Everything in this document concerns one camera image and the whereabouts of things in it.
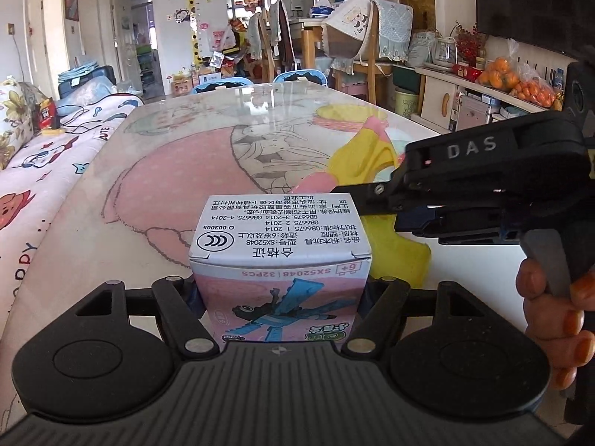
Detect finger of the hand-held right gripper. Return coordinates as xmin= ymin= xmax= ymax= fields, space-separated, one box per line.
xmin=394 ymin=208 xmax=522 ymax=245
xmin=330 ymin=179 xmax=407 ymax=217

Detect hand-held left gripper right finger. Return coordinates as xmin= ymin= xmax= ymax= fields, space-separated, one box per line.
xmin=343 ymin=275 xmax=494 ymax=359

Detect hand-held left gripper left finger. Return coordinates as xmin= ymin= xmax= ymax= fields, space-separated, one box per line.
xmin=71 ymin=275 xmax=220 ymax=359

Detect pink toy box dragon print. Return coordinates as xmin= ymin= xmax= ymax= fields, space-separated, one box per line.
xmin=188 ymin=193 xmax=374 ymax=345

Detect person's right hand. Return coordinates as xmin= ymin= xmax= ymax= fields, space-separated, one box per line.
xmin=515 ymin=259 xmax=595 ymax=390

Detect white cabinet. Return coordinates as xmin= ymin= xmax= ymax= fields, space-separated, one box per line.
xmin=413 ymin=65 xmax=550 ymax=134

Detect bag of oranges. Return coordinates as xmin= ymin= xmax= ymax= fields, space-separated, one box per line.
xmin=508 ymin=67 xmax=559 ymax=109
xmin=478 ymin=56 xmax=517 ymax=92

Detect green bin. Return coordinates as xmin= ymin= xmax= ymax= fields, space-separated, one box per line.
xmin=393 ymin=86 xmax=422 ymax=120

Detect glass kettle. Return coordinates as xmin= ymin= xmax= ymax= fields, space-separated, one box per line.
xmin=432 ymin=37 xmax=459 ymax=68

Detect red berry plant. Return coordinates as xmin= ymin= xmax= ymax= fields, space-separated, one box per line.
xmin=453 ymin=21 xmax=487 ymax=68

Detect blue plastic stool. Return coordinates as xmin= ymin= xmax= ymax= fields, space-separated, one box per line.
xmin=271 ymin=69 xmax=329 ymax=87
xmin=190 ymin=77 xmax=254 ymax=97

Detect wooden chair with lace cover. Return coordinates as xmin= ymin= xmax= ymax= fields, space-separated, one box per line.
xmin=366 ymin=0 xmax=415 ymax=104

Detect wooden dining table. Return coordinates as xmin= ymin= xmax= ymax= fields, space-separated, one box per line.
xmin=297 ymin=16 xmax=336 ymax=68

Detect tilted white cardboard box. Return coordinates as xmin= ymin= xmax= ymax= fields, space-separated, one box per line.
xmin=320 ymin=0 xmax=377 ymax=62

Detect black television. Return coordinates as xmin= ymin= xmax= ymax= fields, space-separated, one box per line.
xmin=471 ymin=0 xmax=595 ymax=62

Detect cartoon print sofa cover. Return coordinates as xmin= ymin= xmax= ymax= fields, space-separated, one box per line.
xmin=0 ymin=93 xmax=145 ymax=336

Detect clothes draped on chairs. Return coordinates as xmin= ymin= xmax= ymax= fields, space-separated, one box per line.
xmin=246 ymin=0 xmax=299 ymax=71

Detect white plastic bag red print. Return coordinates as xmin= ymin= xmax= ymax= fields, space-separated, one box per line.
xmin=211 ymin=28 xmax=238 ymax=52

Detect red snack packet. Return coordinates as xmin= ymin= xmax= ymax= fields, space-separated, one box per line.
xmin=36 ymin=97 xmax=59 ymax=129

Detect blue folded bedding on case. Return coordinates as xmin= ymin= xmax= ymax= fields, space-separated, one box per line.
xmin=58 ymin=60 xmax=118 ymax=99

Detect floral cushion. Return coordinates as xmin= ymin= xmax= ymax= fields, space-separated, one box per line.
xmin=0 ymin=77 xmax=36 ymax=171

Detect black charger cable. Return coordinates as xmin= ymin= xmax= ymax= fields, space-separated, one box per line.
xmin=52 ymin=106 xmax=90 ymax=132

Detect giraffe wall sticker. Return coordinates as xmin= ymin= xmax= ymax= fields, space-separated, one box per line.
xmin=181 ymin=0 xmax=211 ymax=69

